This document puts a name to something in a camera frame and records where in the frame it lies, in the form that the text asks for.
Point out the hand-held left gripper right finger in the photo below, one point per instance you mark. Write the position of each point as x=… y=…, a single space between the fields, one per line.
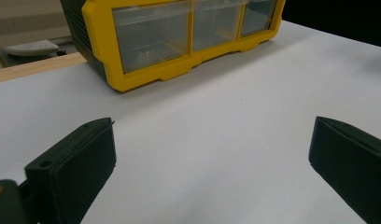
x=353 y=161

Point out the set of small clear drawers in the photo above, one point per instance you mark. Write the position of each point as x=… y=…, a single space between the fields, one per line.
x=151 y=37

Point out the yellow black drawer organizer cabinet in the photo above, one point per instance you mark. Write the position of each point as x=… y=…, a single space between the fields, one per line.
x=98 y=46

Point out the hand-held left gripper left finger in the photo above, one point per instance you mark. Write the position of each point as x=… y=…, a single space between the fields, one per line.
x=73 y=165

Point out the pale grey foot pedal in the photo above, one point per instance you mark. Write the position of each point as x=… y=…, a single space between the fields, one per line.
x=30 y=48

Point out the light wooden board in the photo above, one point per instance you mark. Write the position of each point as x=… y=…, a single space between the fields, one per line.
x=30 y=70

